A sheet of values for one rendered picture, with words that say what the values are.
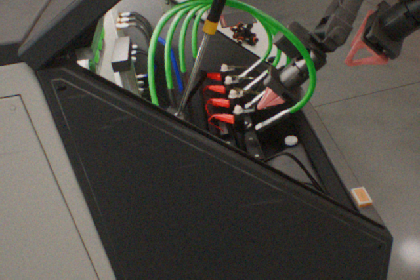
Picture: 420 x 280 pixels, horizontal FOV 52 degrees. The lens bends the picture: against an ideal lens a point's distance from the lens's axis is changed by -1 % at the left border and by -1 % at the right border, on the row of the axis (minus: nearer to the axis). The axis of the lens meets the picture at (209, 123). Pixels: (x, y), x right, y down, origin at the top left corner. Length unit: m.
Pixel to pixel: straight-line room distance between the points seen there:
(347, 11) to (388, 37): 0.27
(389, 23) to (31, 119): 0.59
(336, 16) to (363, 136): 1.91
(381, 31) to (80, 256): 0.68
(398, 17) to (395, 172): 1.92
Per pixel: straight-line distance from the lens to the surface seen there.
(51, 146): 0.72
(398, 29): 0.79
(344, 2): 1.06
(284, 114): 0.98
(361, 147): 2.79
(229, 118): 1.12
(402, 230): 2.33
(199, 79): 1.28
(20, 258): 0.91
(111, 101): 0.66
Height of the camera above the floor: 1.69
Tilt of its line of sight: 34 degrees down
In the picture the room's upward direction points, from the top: 9 degrees counter-clockwise
